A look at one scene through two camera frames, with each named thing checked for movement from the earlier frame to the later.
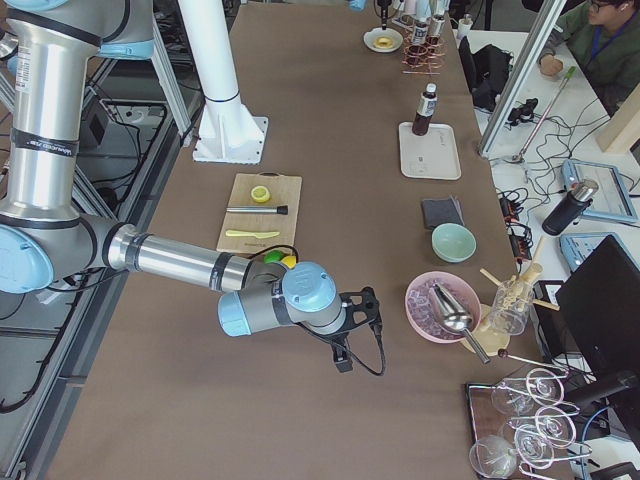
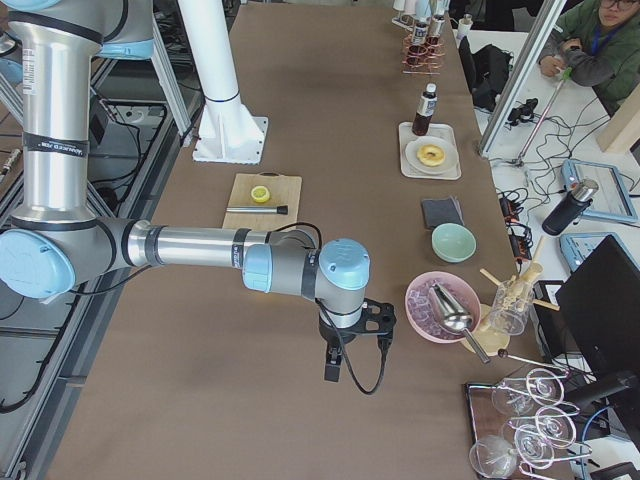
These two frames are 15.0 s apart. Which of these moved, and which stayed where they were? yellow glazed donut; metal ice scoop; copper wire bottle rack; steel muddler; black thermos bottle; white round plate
Moved: white round plate; yellow glazed donut
Stayed: black thermos bottle; steel muddler; copper wire bottle rack; metal ice scoop
